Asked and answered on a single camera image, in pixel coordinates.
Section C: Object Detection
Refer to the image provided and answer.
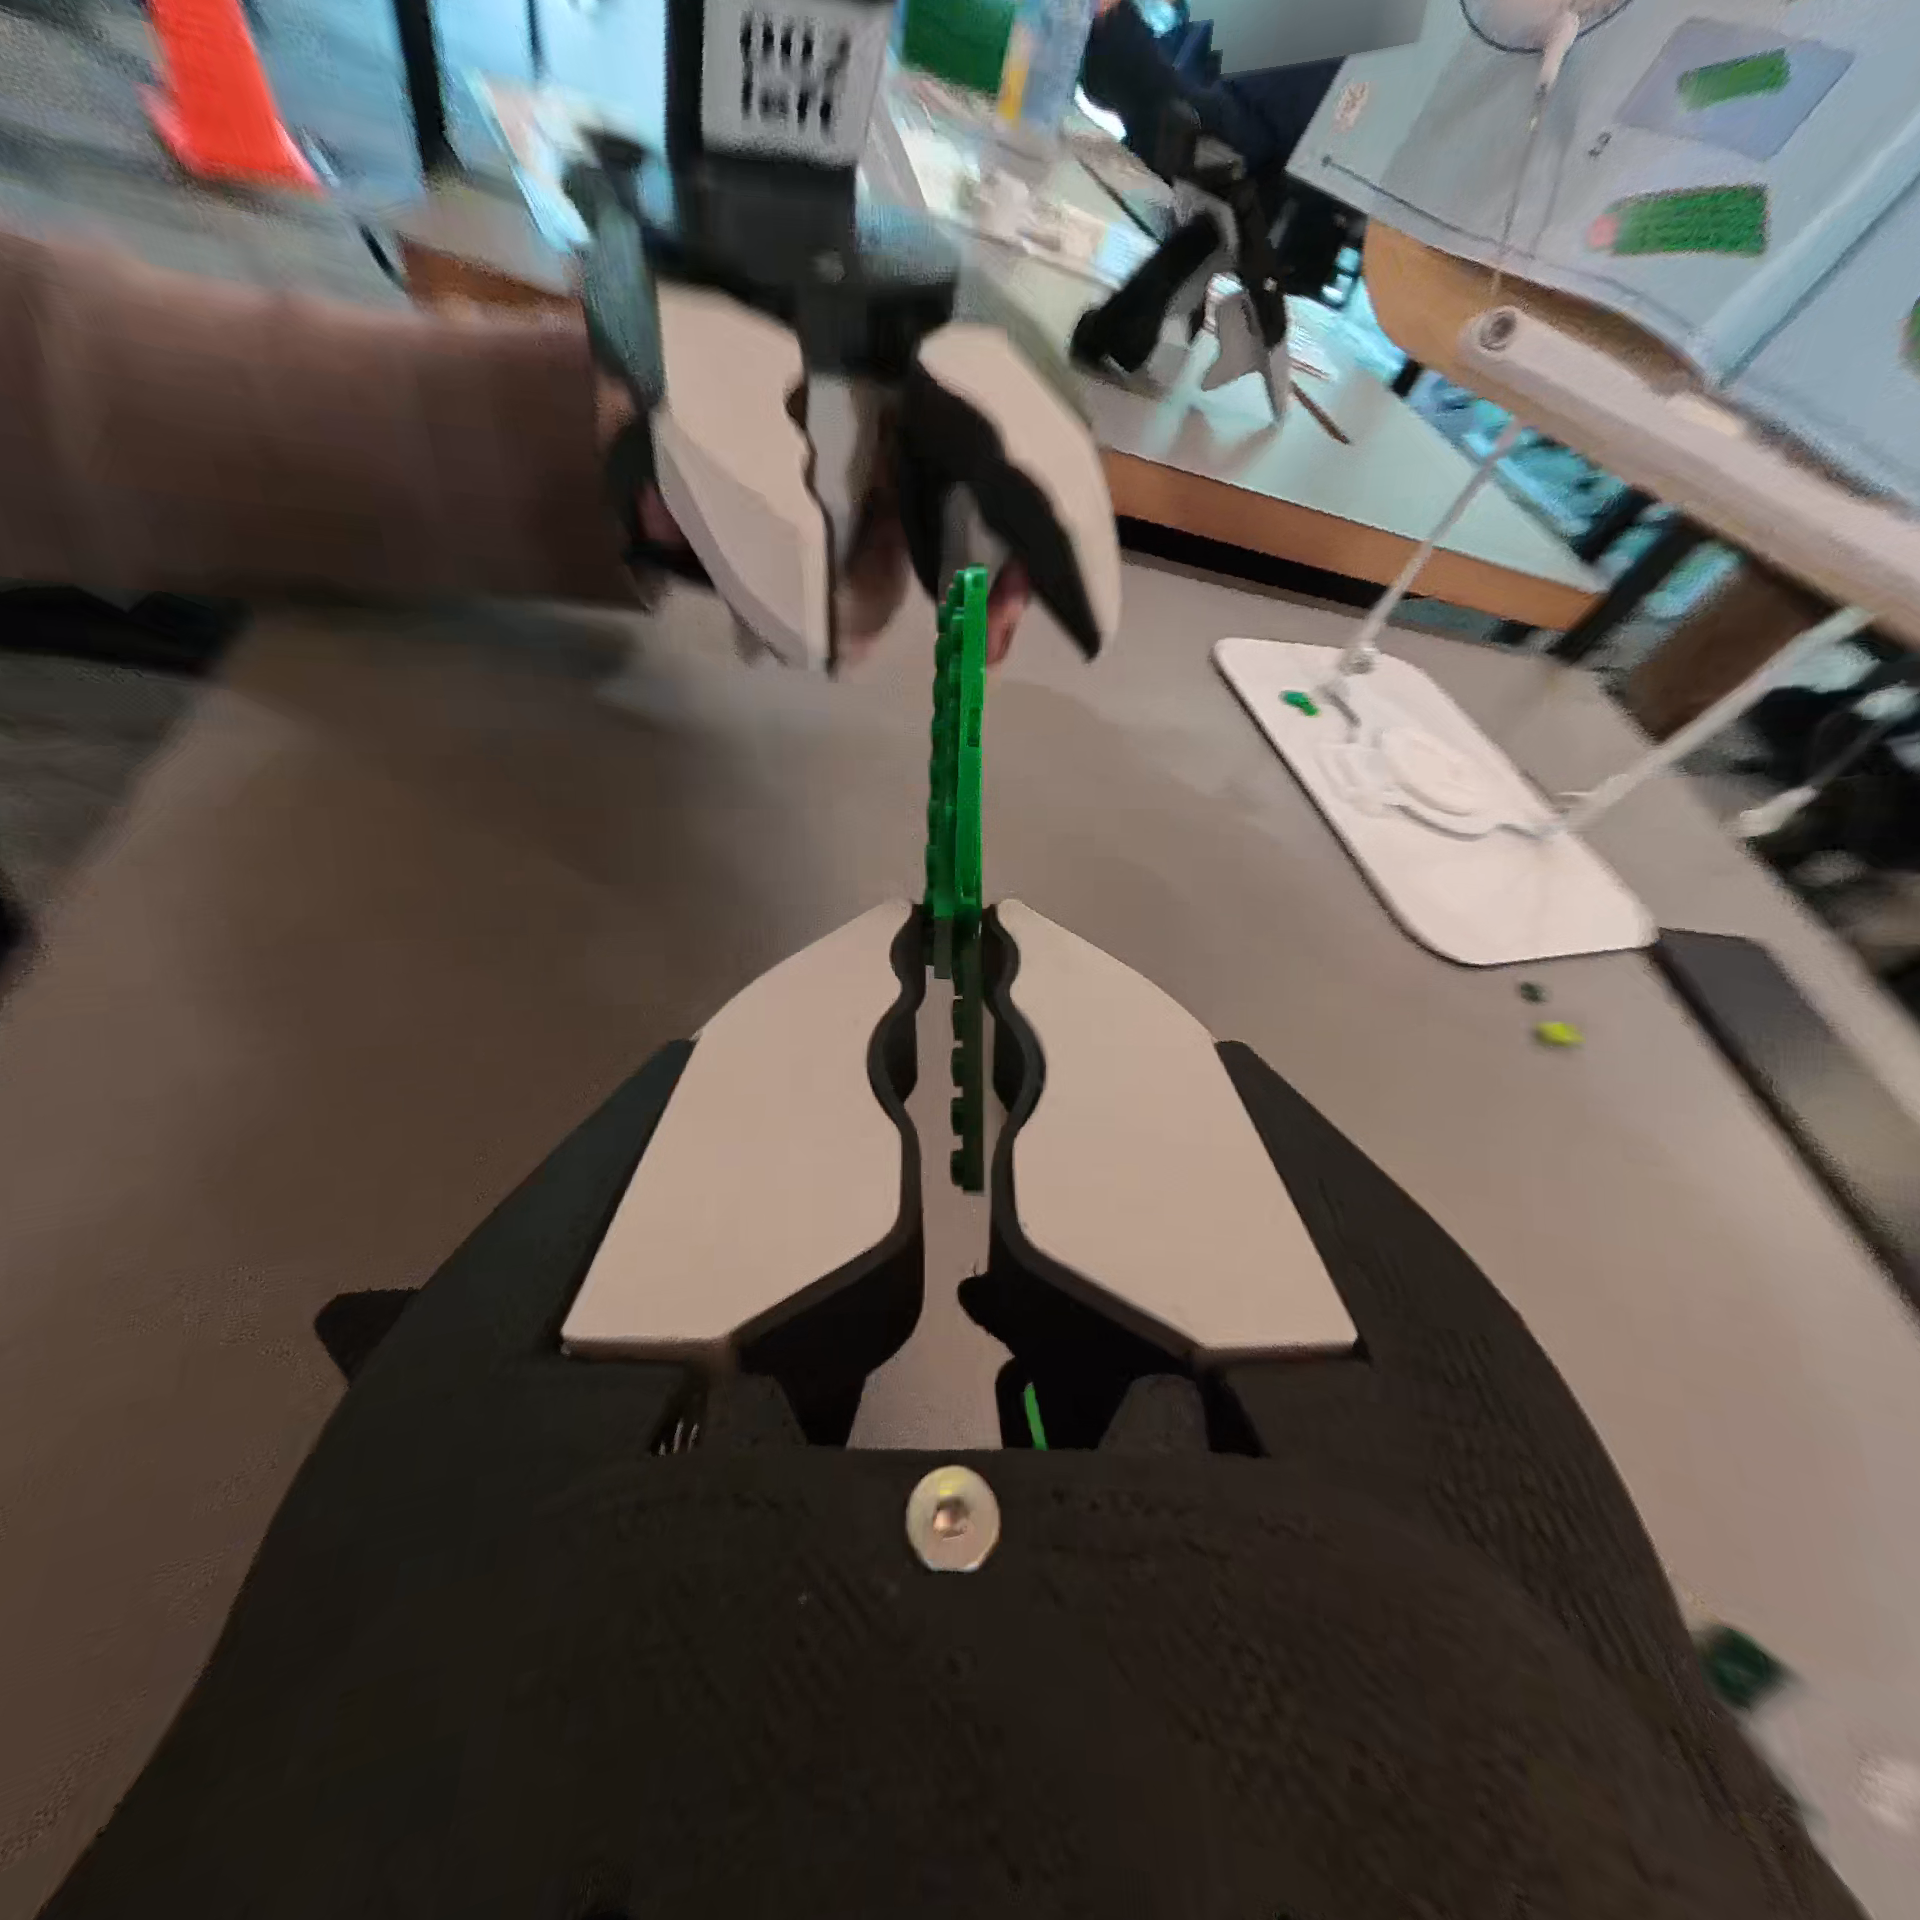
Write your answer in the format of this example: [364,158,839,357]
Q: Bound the orange traffic cone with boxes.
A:
[143,0,324,189]

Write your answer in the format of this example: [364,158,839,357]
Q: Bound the lego instruction booklet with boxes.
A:
[1287,0,1920,505]

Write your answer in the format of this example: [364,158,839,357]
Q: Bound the green plastic bin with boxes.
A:
[900,0,1021,90]

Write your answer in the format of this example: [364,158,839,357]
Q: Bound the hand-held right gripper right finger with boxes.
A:
[959,894,1361,1369]

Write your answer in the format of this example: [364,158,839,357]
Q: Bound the green lego plate assembly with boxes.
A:
[921,565,1003,1198]

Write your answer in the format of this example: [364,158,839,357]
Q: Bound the brown edged desk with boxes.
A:
[391,89,1613,632]

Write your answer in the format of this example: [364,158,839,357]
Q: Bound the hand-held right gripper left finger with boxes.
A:
[560,896,928,1366]

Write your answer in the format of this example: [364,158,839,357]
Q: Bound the person's left hand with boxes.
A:
[835,492,944,680]

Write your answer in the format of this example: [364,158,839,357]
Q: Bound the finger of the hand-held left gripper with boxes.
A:
[900,321,1128,665]
[647,285,839,674]

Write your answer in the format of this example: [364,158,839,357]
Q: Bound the black and white gripper tool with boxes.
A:
[1068,142,1322,422]

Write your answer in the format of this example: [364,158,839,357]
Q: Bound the person's left forearm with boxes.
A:
[0,223,663,614]

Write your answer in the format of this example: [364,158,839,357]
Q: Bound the dark green lego pieces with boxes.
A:
[1698,1622,1795,1711]

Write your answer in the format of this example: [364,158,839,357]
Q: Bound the blue white carton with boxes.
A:
[1001,0,1087,127]

